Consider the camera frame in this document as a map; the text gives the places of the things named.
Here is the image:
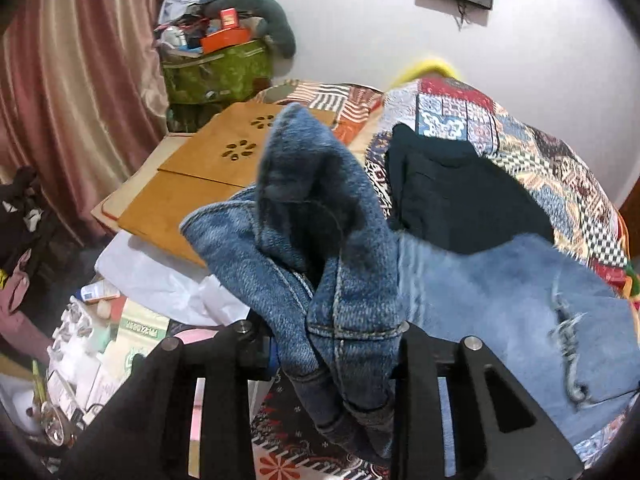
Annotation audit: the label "striped patchwork cloth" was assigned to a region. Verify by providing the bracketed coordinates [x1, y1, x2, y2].
[254, 79, 385, 142]

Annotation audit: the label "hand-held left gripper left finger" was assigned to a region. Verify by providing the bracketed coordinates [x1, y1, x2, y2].
[60, 320, 274, 480]

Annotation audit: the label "beige flat board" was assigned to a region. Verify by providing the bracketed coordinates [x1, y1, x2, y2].
[91, 131, 178, 233]

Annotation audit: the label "black pants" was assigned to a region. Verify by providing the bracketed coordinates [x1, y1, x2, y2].
[384, 123, 557, 256]

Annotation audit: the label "pink striped curtain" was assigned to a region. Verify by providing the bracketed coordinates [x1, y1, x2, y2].
[0, 0, 182, 248]

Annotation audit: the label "yellow curved headboard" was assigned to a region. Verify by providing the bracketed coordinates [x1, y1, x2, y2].
[391, 56, 464, 87]

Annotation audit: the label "pile of small packages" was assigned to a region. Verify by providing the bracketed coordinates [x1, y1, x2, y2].
[30, 279, 173, 441]

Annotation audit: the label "light blue ripped jeans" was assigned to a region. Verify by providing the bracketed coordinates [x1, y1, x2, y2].
[397, 232, 640, 453]

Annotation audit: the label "patchwork quilt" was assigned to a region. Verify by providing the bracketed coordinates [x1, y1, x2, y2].
[364, 75, 633, 293]

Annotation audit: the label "wooden folding lap desk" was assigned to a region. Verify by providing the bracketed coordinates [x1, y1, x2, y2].
[116, 102, 337, 267]

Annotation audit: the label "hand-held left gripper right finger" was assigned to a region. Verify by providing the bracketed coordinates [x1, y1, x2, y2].
[390, 322, 587, 480]

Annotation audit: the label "blue denim jeans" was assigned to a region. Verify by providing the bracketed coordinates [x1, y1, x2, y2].
[180, 102, 407, 467]

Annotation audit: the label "white plastic bag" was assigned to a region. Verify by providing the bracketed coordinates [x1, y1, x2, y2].
[94, 231, 253, 327]

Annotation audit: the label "dark clothes heap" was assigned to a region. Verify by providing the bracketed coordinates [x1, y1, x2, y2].
[0, 164, 63, 353]

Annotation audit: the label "orange flat box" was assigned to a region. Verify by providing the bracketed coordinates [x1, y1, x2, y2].
[201, 27, 251, 55]

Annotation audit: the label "green patterned storage bag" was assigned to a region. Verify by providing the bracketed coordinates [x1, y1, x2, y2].
[160, 38, 274, 107]

